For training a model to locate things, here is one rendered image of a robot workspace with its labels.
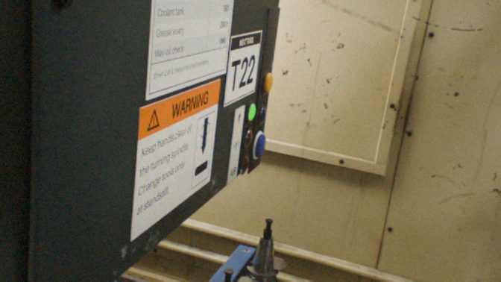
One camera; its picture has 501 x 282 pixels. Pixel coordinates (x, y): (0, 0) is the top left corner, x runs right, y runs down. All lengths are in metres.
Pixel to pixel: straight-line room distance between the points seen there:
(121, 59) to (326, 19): 1.04
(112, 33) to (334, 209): 1.17
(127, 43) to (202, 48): 0.13
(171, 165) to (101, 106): 0.13
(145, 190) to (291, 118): 1.02
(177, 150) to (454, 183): 1.03
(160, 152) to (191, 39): 0.10
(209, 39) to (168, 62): 0.08
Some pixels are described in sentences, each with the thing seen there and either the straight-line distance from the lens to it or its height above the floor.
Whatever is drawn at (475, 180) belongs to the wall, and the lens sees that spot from 1.44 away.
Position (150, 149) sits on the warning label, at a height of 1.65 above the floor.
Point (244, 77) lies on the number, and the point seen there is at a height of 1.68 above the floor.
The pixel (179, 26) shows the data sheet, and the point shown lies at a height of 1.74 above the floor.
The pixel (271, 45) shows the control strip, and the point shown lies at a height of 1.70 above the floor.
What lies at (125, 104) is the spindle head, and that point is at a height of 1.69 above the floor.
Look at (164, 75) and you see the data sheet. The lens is 0.45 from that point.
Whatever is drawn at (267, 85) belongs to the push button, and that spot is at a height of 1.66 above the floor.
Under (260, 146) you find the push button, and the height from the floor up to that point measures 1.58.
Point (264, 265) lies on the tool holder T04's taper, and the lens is 1.16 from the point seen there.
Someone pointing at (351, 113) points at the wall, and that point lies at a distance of 1.42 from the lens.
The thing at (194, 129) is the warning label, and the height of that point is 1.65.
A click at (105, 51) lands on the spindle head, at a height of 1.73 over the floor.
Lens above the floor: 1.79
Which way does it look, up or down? 17 degrees down
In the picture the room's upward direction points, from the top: 7 degrees clockwise
